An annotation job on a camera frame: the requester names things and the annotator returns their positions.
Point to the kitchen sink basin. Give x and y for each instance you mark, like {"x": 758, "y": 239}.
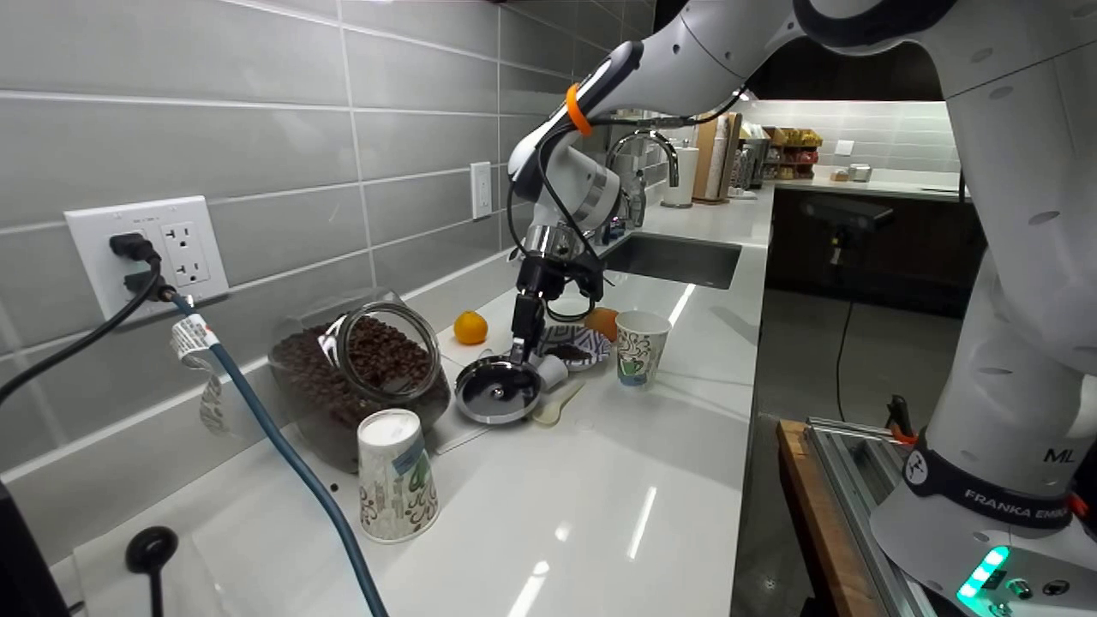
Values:
{"x": 672, "y": 262}

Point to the dark basket with fruit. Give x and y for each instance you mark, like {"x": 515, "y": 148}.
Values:
{"x": 793, "y": 145}

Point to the light wooden board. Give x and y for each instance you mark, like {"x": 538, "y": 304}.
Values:
{"x": 712, "y": 159}

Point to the dark kitchen cabinet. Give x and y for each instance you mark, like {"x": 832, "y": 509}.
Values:
{"x": 891, "y": 250}

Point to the white wall outlet with plugs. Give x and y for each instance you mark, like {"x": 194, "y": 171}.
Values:
{"x": 190, "y": 244}

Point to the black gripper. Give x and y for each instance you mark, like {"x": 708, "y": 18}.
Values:
{"x": 568, "y": 278}

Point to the small white cylinder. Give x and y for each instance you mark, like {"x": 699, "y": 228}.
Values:
{"x": 553, "y": 370}

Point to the patterned paper cup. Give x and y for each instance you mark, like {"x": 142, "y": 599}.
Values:
{"x": 642, "y": 347}
{"x": 394, "y": 481}

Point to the glass jar with coffee beans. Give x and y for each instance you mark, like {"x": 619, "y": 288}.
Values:
{"x": 378, "y": 362}

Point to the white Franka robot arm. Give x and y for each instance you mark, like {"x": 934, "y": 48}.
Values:
{"x": 1029, "y": 286}

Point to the black coffee grinder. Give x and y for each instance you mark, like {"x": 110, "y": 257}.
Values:
{"x": 22, "y": 569}

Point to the white empty wall outlet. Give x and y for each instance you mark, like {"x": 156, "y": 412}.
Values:
{"x": 482, "y": 191}

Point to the chrome faucet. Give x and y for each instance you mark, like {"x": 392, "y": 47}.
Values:
{"x": 659, "y": 159}

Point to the wooden table edge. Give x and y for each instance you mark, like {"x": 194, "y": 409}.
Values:
{"x": 822, "y": 527}

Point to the aluminium frame rail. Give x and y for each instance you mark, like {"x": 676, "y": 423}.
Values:
{"x": 862, "y": 503}

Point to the blue patterned plate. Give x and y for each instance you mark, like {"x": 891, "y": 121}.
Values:
{"x": 578, "y": 347}

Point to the white paper napkin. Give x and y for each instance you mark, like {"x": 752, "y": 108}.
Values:
{"x": 450, "y": 358}

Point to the red tipped metal clamp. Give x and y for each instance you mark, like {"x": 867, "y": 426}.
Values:
{"x": 894, "y": 428}

